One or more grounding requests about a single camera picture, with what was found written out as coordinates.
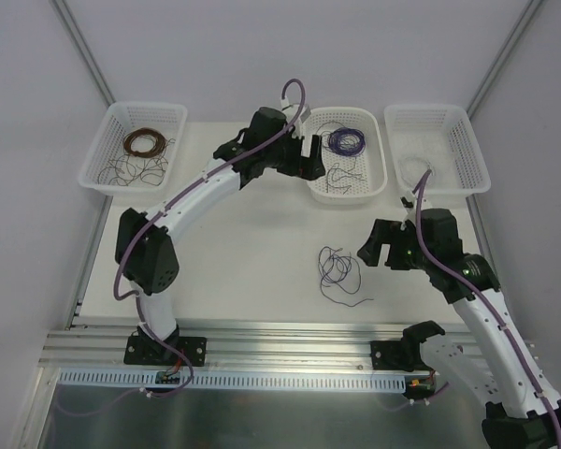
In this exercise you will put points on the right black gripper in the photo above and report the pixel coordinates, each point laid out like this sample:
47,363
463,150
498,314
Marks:
388,253

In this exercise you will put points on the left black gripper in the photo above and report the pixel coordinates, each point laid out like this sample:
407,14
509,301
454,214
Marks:
301,164

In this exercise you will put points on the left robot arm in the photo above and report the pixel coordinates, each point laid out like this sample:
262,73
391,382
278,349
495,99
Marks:
145,247

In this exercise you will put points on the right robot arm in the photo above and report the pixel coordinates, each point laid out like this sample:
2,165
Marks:
522,409

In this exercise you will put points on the middle white perforated basket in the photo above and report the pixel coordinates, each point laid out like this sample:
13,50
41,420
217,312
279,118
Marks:
352,153

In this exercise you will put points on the white perforated basket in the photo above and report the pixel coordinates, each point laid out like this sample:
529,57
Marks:
352,153
134,150
438,138

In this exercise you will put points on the right white perforated basket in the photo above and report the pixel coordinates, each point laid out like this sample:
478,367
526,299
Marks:
438,138

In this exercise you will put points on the left white perforated basket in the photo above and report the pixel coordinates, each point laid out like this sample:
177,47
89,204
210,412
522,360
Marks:
134,150

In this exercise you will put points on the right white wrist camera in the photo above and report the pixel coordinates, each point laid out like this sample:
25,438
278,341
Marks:
409,208

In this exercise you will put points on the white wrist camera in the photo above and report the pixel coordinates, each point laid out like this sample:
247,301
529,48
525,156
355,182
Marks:
297,116
409,208

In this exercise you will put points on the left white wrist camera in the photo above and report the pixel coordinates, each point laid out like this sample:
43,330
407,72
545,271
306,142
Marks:
297,116

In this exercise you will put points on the right aluminium frame post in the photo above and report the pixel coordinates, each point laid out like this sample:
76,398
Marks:
519,29

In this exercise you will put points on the aluminium frame post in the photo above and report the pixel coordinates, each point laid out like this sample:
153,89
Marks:
68,20
519,29

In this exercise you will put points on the aluminium mounting rail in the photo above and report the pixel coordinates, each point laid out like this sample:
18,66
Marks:
232,345

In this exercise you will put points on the left aluminium frame post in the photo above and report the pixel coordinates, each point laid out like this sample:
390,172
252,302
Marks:
68,20

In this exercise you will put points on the white slotted cable duct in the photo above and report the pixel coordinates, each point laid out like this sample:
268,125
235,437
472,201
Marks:
229,380

